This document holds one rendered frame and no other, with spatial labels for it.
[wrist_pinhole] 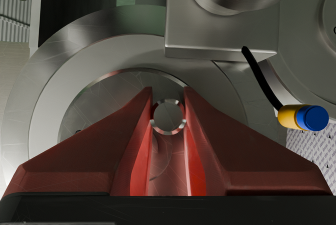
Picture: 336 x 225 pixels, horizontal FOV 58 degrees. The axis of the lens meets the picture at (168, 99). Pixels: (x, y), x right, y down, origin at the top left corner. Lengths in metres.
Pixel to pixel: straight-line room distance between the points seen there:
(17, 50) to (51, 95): 0.39
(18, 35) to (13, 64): 3.08
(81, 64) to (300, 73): 0.12
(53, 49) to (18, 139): 0.05
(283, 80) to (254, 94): 0.02
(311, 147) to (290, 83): 0.20
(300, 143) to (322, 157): 0.05
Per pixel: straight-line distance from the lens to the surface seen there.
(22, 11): 3.70
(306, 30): 0.19
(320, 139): 0.36
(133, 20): 0.17
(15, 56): 0.55
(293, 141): 0.42
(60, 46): 0.17
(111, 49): 0.16
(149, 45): 0.16
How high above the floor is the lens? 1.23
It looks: 1 degrees down
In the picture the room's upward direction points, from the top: 177 degrees counter-clockwise
